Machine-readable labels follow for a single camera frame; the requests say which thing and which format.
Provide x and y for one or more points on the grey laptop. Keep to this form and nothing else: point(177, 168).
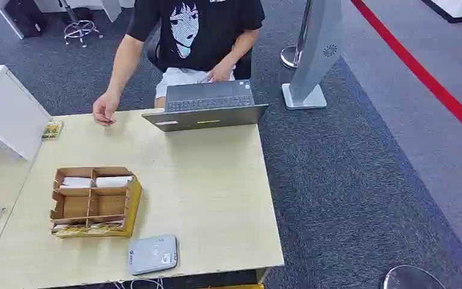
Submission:
point(209, 105)

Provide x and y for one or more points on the person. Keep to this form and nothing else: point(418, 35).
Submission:
point(199, 36)

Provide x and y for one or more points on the round chrome base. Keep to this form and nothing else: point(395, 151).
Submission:
point(412, 278)

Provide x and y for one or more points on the wooden card box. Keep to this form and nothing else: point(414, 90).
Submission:
point(95, 203)

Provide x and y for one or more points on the chrome stool base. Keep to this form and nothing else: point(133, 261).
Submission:
point(80, 28)

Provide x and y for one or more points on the silver standing panel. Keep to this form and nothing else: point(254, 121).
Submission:
point(314, 56)

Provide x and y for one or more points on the chrome stanchion post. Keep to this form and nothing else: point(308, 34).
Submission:
point(294, 48)

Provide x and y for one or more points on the yellow printed card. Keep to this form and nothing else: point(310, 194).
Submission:
point(52, 130)

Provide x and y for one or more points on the white card stack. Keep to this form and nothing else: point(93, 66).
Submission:
point(113, 181)
point(76, 182)

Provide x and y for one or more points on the black bag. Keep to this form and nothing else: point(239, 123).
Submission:
point(25, 16)

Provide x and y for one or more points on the white cabinet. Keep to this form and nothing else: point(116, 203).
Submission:
point(6, 111)

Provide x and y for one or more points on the printed card stack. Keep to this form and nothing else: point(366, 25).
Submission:
point(87, 228)

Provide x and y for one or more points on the red floor tape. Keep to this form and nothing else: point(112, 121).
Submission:
point(422, 72)

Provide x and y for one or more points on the grey card reader device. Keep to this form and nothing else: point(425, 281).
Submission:
point(153, 254)

